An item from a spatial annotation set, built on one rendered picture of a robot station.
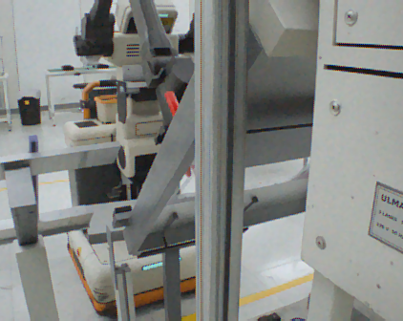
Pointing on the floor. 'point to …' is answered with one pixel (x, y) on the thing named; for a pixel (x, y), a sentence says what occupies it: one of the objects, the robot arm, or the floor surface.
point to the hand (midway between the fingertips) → (192, 171)
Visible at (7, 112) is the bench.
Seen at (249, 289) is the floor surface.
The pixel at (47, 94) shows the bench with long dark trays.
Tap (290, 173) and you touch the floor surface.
